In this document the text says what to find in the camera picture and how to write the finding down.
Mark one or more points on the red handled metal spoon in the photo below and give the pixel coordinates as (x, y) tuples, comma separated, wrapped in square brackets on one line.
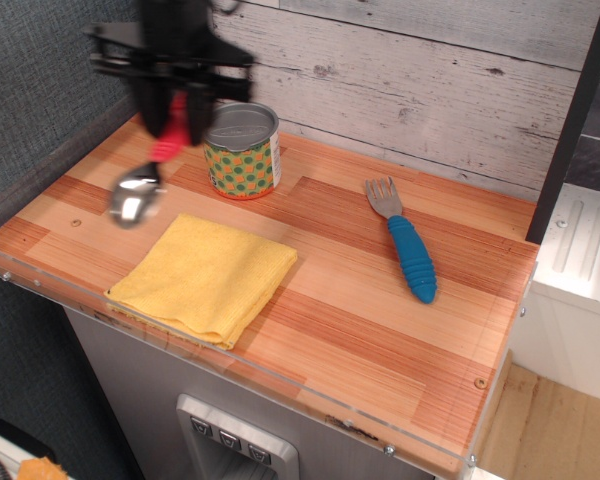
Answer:
[(135, 194)]

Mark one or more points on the dark right frame post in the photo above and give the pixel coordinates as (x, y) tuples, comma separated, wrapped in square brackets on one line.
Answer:
[(575, 120)]

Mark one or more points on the orange object at corner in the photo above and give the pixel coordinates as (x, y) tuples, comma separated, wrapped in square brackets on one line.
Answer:
[(40, 469)]

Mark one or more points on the blue handled metal fork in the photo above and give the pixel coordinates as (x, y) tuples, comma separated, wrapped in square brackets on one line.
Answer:
[(414, 259)]

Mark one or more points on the white toy sink unit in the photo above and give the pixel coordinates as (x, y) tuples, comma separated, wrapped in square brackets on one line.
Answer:
[(557, 334)]

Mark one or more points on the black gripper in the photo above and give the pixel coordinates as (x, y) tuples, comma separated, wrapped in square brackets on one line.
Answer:
[(171, 46)]

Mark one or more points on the silver dispenser panel with buttons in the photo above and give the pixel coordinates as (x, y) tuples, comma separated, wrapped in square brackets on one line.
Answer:
[(223, 446)]

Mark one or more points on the green orange patterned tin can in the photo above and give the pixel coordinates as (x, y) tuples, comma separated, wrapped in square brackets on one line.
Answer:
[(242, 151)]

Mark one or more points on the yellow folded cloth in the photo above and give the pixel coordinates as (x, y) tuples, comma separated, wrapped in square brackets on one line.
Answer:
[(205, 279)]

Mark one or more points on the clear acrylic edge guard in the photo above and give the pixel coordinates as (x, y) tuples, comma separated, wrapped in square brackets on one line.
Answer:
[(343, 339)]

